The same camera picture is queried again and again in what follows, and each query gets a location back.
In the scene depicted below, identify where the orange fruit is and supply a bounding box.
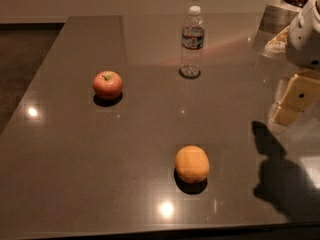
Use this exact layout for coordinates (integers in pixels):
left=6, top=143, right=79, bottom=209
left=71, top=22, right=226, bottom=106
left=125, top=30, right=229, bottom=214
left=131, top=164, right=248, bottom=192
left=175, top=146, right=210, bottom=184

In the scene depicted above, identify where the packaged snack in tray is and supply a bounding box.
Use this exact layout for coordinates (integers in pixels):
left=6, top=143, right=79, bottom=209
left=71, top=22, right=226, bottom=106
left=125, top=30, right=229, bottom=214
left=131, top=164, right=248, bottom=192
left=265, top=26, right=289, bottom=53

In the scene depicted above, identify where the red apple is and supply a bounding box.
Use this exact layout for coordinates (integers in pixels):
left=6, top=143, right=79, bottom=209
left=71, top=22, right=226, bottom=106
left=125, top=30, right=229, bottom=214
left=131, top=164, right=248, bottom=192
left=93, top=71, right=123, bottom=100

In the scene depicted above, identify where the metallic snack stand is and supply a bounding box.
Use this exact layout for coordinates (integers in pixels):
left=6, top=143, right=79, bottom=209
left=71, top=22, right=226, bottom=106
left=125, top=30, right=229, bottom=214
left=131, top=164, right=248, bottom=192
left=253, top=0, right=301, bottom=60

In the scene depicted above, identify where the clear plastic water bottle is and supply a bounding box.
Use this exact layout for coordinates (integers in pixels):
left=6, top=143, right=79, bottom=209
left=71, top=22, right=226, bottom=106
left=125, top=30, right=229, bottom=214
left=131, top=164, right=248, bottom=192
left=179, top=5, right=205, bottom=79

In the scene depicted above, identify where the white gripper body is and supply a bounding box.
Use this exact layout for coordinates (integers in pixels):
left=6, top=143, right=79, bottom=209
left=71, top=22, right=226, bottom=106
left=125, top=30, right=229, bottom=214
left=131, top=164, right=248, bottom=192
left=286, top=0, right=320, bottom=70

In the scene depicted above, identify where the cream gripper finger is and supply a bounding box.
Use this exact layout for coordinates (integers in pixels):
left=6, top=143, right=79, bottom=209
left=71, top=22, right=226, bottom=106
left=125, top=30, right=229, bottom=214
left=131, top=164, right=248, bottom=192
left=269, top=69, right=320, bottom=127

